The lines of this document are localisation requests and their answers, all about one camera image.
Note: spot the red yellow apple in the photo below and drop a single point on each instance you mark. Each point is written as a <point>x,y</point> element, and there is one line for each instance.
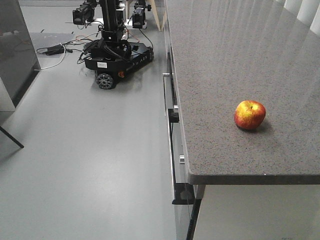
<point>249,114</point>

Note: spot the black wheeled mobile robot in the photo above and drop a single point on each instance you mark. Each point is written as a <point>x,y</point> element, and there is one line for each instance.
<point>111,57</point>

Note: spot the grey speckled kitchen counter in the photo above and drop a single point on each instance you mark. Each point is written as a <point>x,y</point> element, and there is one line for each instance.
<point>260,184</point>

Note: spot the light wooden easel legs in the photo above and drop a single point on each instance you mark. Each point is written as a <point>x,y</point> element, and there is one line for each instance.
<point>137,19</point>

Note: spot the black power adapter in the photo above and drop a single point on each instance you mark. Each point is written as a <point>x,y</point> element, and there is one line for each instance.
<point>55,50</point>

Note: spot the grey cabinet at left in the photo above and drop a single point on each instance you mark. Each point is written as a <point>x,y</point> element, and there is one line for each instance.
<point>18,60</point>

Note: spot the black chair leg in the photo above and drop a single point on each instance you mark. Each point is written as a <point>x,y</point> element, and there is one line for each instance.
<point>6,133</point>

